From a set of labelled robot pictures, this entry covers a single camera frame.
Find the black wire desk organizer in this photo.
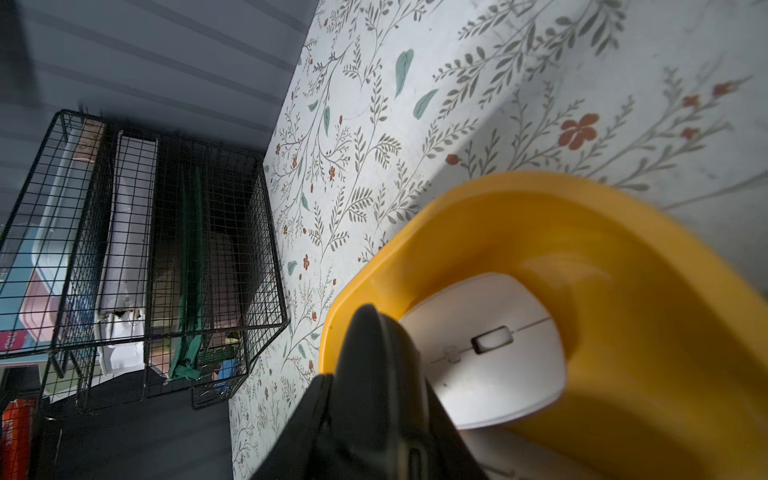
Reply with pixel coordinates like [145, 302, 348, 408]
[1, 110, 288, 419]

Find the white round mouse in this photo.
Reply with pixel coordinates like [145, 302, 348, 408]
[400, 273, 566, 430]

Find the black mouse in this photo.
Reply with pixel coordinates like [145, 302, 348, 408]
[327, 304, 435, 479]

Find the pink pencil case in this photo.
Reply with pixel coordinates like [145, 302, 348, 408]
[19, 269, 60, 342]

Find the yellow storage box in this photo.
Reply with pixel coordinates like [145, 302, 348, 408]
[318, 172, 767, 479]

